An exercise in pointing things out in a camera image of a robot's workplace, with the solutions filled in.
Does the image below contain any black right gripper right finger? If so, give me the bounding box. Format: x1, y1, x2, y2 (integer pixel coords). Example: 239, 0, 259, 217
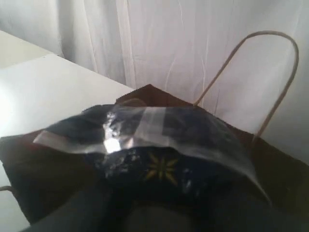
125, 191, 309, 232

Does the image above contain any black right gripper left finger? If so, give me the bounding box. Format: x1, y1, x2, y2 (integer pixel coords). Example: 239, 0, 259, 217
24, 183, 133, 232

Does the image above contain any spaghetti package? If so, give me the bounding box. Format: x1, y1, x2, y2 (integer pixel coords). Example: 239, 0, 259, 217
34, 104, 268, 203

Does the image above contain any white backdrop curtain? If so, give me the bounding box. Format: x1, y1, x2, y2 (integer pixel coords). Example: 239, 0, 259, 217
0, 0, 309, 162

